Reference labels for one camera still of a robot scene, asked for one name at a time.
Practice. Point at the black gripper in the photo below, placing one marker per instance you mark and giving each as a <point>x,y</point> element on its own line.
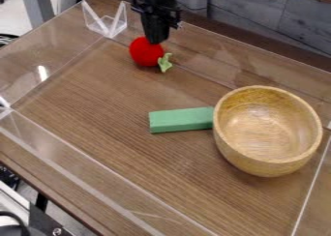
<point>160,14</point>

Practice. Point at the clear acrylic corner bracket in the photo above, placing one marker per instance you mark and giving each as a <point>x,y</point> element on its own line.
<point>109,26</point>

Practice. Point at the green rectangular block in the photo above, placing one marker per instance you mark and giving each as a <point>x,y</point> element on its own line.
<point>176,120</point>

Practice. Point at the black table clamp mount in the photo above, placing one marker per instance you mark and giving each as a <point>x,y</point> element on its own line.
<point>41,225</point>

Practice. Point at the grey metal post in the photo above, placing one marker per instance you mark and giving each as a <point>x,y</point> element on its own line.
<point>39,11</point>

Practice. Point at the wooden bowl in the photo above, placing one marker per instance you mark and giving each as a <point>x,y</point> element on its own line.
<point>267,130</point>

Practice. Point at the red knitted strawberry fruit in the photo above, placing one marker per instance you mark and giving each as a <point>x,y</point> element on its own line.
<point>149,55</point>

